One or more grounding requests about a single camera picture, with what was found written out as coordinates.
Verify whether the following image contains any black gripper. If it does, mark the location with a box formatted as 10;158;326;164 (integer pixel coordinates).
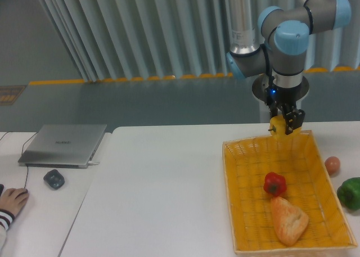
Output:
265;85;305;135

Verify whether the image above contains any yellow bell pepper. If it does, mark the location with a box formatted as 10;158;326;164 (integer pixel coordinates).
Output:
269;115;302;141

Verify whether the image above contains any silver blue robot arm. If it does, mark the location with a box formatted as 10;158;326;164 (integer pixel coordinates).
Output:
226;0;352;138

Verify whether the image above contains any striped sleeve forearm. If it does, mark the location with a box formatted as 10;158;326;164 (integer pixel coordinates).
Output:
0;209;15;249

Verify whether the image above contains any yellow woven basket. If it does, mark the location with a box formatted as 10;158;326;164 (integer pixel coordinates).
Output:
222;130;358;256

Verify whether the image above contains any red bell pepper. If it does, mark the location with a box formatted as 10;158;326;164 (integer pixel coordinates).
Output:
263;172;287;197

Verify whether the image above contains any green bell pepper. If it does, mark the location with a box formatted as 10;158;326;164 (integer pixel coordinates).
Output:
337;177;359;211

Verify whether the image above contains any person's hand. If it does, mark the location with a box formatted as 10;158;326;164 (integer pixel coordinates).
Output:
0;188;29;217

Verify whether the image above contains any brown egg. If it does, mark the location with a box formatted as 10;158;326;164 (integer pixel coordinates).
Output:
325;156;341;175

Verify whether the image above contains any triangular bread piece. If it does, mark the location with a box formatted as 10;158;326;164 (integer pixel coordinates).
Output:
270;196;309;246

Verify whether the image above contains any white folding curtain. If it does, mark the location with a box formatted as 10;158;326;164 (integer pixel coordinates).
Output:
30;0;360;82

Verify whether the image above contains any silver laptop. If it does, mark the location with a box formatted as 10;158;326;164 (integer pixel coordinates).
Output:
18;124;106;169

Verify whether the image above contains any dark grey small device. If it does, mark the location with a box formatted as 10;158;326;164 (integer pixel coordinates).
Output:
43;169;65;190

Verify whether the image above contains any black computer mouse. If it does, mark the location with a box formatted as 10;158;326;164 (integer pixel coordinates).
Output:
0;184;4;196

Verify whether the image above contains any black mouse cable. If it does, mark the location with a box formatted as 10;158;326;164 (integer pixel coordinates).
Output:
0;131;39;190

